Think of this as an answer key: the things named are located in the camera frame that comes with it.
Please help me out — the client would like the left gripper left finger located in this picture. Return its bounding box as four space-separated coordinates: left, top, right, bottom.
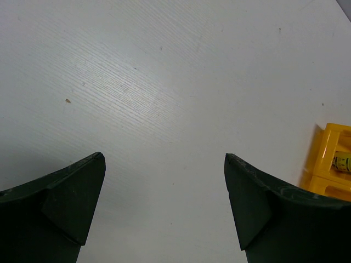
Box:
1 152 106 262

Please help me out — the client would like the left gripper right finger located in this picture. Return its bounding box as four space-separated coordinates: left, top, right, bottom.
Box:
224 153 350 262

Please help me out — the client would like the small yellow-label brown-cap bottle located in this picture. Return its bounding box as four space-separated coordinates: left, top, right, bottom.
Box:
332 151 351 173

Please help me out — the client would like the yellow three-compartment plastic bin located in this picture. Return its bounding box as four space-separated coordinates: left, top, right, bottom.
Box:
299 123 350 201

